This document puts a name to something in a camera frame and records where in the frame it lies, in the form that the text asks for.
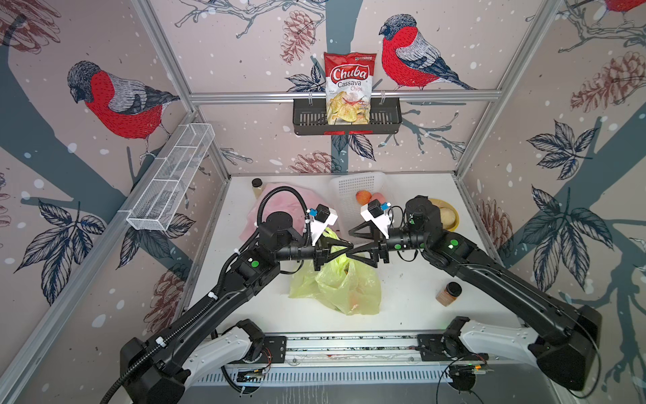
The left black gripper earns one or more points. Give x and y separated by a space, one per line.
323 248

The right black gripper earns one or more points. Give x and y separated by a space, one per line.
382 247

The green plastic bag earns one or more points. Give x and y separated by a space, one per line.
356 291

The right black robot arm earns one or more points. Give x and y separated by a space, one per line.
567 342

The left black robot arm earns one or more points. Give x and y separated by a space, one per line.
157 370

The pink peach beside orange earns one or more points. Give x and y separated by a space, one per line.
379 197

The pink plastic bag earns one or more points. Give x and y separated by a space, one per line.
283 201

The Chuba cassava chips bag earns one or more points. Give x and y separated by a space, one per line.
349 82

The white perforated plastic basket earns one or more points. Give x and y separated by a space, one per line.
344 189

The yellow bamboo steamer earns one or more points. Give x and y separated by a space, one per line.
440 204

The right white bun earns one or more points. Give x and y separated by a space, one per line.
448 218

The pale spice jar black lid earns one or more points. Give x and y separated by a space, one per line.
257 187

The orange spice jar black lid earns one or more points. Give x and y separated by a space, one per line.
449 293

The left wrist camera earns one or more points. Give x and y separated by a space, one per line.
322 217

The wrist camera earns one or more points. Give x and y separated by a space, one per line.
322 217
376 213

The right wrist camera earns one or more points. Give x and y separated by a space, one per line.
376 213

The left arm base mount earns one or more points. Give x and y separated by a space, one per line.
273 351

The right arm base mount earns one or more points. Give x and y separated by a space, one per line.
434 347

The black wall basket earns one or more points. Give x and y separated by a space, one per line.
317 117

